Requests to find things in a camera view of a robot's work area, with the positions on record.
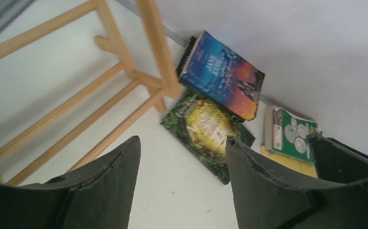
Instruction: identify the wooden book rack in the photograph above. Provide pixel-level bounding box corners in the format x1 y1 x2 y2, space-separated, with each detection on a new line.
0 0 182 186

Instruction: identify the blue Jane Eyre book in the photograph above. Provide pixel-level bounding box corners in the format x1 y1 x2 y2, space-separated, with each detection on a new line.
177 31 266 122

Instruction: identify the Alice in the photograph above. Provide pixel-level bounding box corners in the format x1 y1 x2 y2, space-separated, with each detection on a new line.
161 89 256 185

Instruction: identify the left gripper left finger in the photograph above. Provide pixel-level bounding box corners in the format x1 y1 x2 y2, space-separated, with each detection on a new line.
0 136 141 229

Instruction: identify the green Macmillan book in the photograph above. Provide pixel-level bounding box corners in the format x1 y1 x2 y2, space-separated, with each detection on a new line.
264 105 322 164

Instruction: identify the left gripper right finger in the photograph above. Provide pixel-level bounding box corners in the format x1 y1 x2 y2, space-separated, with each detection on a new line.
226 134 368 229

